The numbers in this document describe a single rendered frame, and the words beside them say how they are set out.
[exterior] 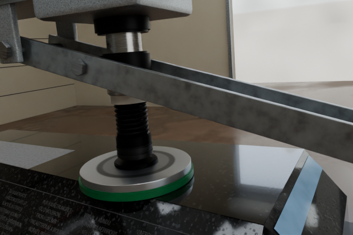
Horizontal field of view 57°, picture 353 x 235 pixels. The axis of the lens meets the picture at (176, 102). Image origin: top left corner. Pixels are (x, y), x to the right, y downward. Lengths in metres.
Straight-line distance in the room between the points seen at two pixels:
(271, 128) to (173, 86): 0.16
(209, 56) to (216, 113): 5.28
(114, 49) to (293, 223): 0.40
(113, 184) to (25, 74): 6.29
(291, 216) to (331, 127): 0.15
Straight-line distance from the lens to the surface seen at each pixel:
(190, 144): 0.82
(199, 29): 5.81
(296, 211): 0.56
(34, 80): 6.91
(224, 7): 5.68
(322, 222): 0.60
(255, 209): 0.51
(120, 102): 0.58
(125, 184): 0.55
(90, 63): 0.58
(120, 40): 0.58
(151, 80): 0.51
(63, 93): 7.38
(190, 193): 0.55
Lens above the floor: 1.06
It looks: 9 degrees down
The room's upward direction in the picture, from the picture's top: 4 degrees counter-clockwise
